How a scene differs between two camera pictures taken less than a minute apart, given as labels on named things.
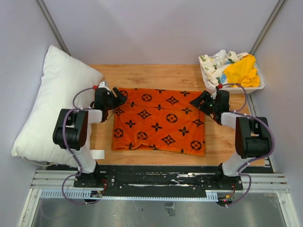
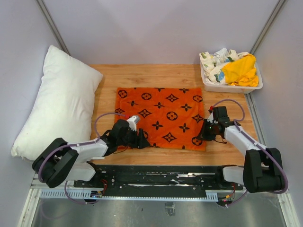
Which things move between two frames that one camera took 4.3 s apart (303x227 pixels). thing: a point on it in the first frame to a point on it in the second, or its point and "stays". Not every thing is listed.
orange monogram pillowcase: [159, 119] stays
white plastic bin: [242, 90] stays
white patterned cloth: [213, 67] stays
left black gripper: [120, 99] to [140, 142]
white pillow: [66, 83] stays
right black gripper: [204, 96] to [203, 135]
